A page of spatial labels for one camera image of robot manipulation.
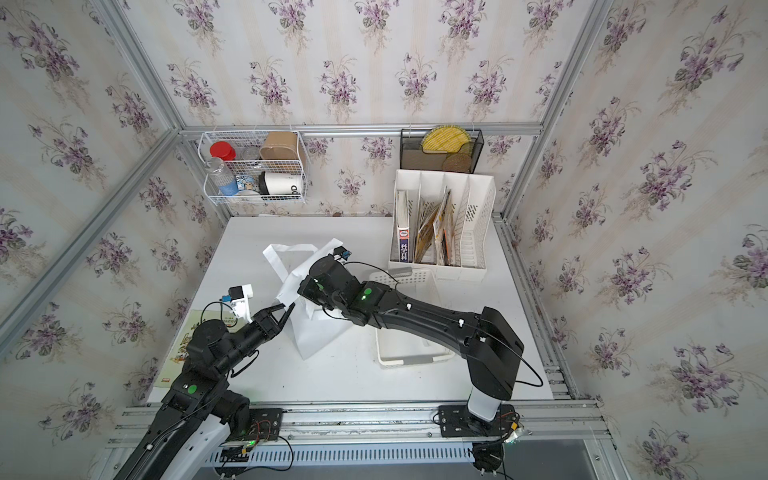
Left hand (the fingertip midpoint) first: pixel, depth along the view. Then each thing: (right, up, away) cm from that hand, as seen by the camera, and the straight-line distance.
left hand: (298, 310), depth 70 cm
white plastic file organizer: (+51, +31, +32) cm, 68 cm away
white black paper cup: (-13, +35, +25) cm, 45 cm away
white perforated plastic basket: (+25, -15, +18) cm, 34 cm away
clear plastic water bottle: (-29, +36, +21) cm, 50 cm away
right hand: (-1, +6, +3) cm, 7 cm away
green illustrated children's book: (-40, -19, +14) cm, 46 cm away
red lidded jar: (-31, +46, +23) cm, 60 cm away
